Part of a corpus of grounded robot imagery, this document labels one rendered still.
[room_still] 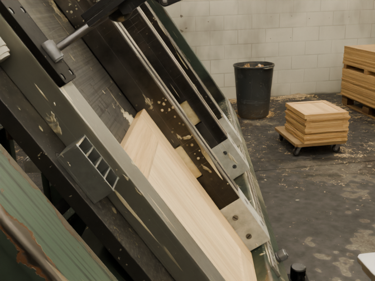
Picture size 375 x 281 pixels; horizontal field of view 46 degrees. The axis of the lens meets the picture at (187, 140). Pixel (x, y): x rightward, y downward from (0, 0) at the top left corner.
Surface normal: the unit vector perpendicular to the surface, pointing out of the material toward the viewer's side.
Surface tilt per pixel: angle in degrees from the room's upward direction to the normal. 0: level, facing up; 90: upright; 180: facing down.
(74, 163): 89
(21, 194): 57
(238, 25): 90
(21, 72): 90
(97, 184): 90
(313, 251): 0
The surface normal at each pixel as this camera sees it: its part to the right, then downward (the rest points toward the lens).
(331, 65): 0.14, 0.30
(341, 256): -0.04, -0.95
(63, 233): 0.82, -0.54
